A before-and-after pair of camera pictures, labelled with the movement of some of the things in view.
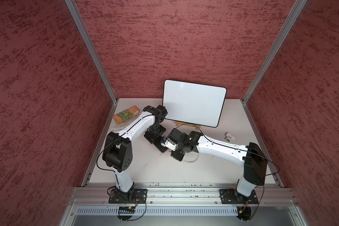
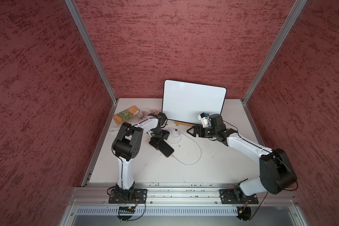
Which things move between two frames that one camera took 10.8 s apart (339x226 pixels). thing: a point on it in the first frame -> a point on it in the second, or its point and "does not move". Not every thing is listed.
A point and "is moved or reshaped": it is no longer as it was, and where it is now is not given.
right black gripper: [179, 157] -> [195, 130]
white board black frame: [193, 103] does not move
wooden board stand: [197, 126] does not move
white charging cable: [192, 161] is moved or reshaped
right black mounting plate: [230, 196] does not move
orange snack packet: [126, 115] does not move
